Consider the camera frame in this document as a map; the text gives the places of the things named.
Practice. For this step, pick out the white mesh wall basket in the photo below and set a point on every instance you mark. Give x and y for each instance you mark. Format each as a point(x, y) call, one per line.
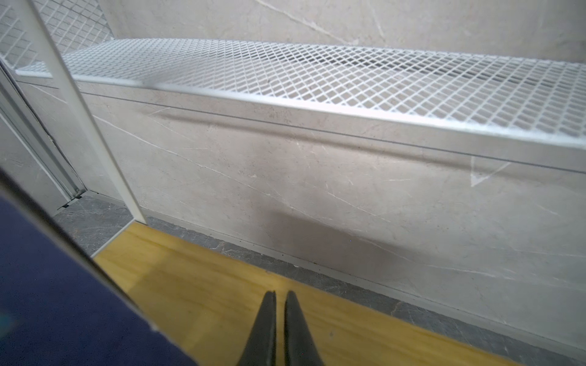
point(532, 100)

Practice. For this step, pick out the navy book yin-yang cover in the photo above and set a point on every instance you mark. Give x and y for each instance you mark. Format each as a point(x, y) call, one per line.
point(57, 307)

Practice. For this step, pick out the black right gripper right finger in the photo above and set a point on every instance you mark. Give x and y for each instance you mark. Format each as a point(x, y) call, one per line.
point(299, 344)

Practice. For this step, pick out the white metal wooden shelf rack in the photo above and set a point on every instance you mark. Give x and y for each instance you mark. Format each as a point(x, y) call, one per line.
point(206, 303)

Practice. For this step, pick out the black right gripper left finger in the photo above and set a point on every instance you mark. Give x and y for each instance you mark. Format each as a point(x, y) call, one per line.
point(260, 348)

